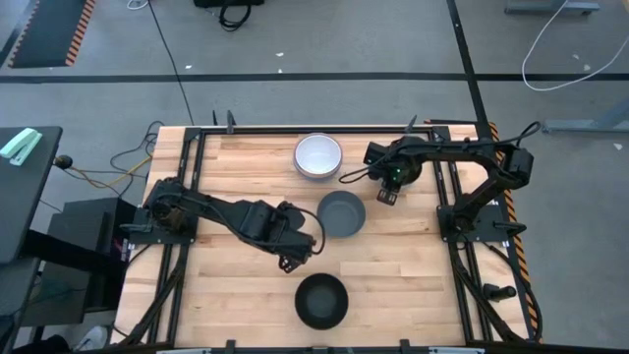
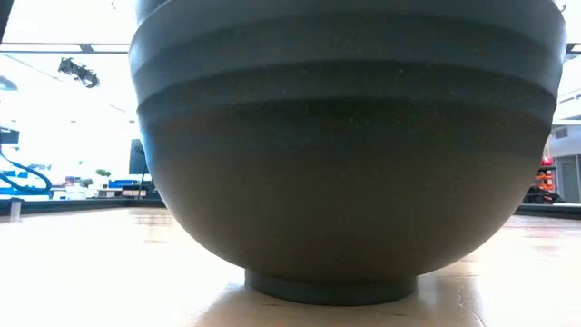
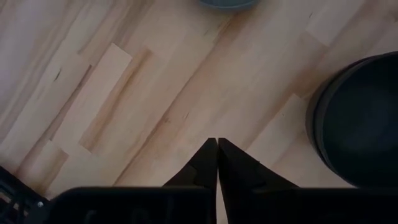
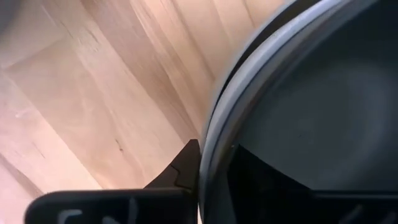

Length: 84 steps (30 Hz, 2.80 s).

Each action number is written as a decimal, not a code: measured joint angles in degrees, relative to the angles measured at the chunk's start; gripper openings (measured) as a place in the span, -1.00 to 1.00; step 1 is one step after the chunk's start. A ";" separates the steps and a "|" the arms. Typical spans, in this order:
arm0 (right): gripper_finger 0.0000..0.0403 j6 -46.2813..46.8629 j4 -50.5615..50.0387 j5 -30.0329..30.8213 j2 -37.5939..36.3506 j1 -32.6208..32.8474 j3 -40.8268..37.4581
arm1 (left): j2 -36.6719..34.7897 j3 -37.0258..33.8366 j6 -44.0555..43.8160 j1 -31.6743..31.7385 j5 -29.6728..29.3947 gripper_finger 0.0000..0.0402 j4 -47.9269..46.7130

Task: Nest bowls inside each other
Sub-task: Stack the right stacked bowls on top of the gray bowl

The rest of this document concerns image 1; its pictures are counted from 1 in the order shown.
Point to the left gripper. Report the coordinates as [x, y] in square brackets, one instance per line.
[290, 243]

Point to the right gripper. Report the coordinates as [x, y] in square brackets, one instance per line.
[403, 162]

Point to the dark grey bowl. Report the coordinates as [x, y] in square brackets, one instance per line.
[341, 215]

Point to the black bowl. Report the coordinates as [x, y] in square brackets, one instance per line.
[321, 301]

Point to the light grey bowl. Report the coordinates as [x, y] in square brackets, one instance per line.
[296, 159]

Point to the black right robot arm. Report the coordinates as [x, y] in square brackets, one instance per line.
[467, 147]

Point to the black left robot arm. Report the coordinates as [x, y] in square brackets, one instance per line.
[231, 216]

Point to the orange black hazard strip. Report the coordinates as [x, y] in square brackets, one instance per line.
[497, 147]

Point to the black equipment box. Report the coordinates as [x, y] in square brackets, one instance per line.
[88, 221]

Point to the grey metal table base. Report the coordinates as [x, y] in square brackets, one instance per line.
[550, 7]
[589, 125]

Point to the black round plug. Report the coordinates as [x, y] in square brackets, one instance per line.
[63, 161]

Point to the dark grey cabinet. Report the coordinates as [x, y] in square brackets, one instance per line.
[54, 295]

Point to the person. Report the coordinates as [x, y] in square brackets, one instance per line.
[44, 345]

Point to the black side table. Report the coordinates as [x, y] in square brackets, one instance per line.
[24, 206]

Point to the mint green stapler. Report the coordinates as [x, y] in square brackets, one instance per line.
[19, 145]

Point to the black mat with orange edge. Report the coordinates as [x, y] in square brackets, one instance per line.
[46, 32]

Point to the black aluminium table frame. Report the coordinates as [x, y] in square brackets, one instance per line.
[314, 131]

